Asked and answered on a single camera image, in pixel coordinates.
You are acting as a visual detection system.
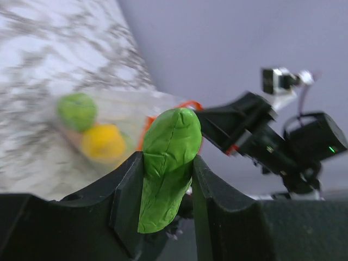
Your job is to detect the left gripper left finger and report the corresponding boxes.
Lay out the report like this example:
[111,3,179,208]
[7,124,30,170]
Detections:
[1,152,143,260]

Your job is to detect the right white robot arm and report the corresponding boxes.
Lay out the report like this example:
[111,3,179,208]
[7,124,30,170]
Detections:
[195,92,347,200]

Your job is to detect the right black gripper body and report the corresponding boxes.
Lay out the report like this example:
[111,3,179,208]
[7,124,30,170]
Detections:
[234,119,299,174]

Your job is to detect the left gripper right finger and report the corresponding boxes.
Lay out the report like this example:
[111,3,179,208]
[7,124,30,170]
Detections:
[192,157,347,261]

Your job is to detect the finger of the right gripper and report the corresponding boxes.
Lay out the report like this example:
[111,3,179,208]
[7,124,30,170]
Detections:
[195,92,276,152]

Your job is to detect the clear zip top bag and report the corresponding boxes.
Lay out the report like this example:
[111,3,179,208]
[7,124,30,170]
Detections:
[54,91,204,169]

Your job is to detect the bright green citrus toy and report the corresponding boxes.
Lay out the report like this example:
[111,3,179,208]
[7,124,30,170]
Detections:
[56,92,98,133]

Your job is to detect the yellow pear toy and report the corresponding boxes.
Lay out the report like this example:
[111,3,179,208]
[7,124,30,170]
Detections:
[80,124,126,164]

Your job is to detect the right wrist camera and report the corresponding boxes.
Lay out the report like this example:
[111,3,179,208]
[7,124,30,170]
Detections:
[261,67,298,107]

